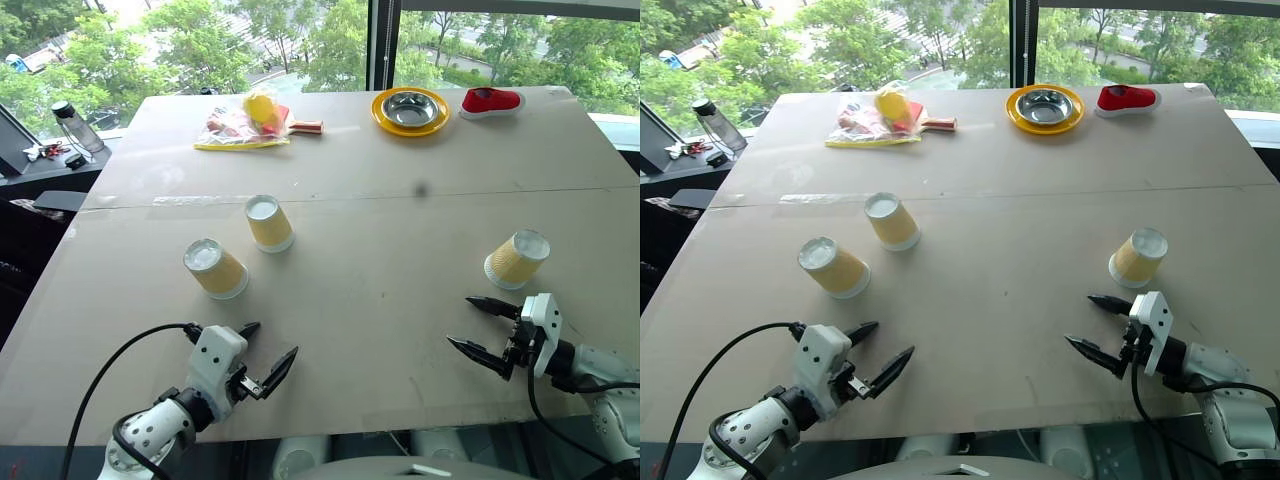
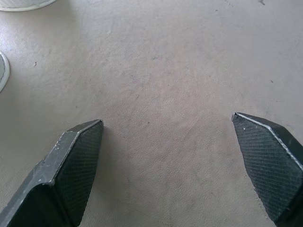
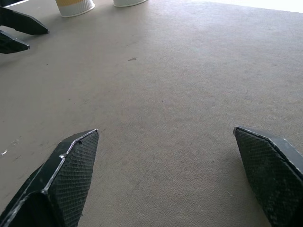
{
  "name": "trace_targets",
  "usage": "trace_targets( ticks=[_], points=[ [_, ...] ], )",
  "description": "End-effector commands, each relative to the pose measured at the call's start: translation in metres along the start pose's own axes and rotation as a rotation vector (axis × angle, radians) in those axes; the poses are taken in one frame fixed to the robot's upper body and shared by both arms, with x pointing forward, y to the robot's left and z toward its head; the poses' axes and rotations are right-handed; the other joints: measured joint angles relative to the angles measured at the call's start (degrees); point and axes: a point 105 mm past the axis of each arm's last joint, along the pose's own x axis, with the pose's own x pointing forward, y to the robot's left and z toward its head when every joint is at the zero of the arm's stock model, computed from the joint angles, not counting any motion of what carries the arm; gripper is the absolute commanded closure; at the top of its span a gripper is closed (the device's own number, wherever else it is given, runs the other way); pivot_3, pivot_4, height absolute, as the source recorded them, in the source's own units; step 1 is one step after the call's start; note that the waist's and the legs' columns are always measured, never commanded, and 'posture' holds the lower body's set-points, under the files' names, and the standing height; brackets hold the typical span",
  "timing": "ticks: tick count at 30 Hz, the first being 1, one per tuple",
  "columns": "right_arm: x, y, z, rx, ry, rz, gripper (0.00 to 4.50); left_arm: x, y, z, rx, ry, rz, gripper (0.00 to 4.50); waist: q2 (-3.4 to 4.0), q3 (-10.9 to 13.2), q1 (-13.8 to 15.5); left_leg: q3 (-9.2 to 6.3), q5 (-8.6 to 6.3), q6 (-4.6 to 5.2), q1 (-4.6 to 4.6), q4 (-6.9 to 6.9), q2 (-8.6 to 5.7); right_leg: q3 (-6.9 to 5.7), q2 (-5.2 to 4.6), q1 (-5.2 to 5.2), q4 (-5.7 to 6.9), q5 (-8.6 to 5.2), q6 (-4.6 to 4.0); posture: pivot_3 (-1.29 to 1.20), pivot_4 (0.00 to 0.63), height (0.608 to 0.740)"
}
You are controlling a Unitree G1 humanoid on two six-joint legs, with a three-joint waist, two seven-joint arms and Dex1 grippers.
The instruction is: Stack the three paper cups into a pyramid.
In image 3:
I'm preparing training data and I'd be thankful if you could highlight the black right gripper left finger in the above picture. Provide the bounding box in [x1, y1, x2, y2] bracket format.
[0, 129, 100, 227]

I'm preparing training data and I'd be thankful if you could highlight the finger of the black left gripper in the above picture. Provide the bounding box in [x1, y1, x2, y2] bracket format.
[0, 6, 50, 35]
[0, 30, 30, 54]

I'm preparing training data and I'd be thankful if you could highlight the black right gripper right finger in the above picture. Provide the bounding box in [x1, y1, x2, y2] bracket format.
[233, 126, 303, 227]

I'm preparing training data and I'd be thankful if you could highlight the yellow and white paper cup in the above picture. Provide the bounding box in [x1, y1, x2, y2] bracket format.
[55, 0, 96, 18]

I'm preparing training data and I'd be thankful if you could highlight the white ribbed paper cup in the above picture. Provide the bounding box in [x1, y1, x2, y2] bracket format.
[112, 0, 149, 8]

